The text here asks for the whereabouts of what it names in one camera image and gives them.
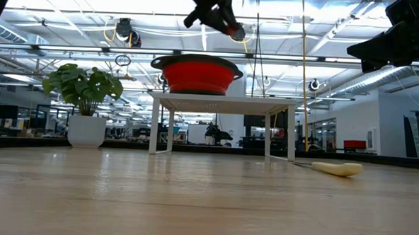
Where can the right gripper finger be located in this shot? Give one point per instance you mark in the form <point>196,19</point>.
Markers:
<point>371,66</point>
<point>379,47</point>

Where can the red cabinet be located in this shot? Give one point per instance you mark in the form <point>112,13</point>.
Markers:
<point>354,144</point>

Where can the green plant in white pot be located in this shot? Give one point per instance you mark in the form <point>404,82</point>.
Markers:
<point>85,87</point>

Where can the black monitor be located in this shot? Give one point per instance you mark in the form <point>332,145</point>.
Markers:
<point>4,112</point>

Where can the white perforated metal shelf riser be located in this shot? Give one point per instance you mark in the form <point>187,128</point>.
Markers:
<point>220,104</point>

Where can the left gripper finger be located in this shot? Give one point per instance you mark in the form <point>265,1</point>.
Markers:
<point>194,19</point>
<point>219,17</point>

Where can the pale yellow plush banana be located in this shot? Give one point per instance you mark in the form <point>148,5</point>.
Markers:
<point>338,169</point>

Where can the red collapsible colander grey rim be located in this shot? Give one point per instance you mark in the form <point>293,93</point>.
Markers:
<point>197,78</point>

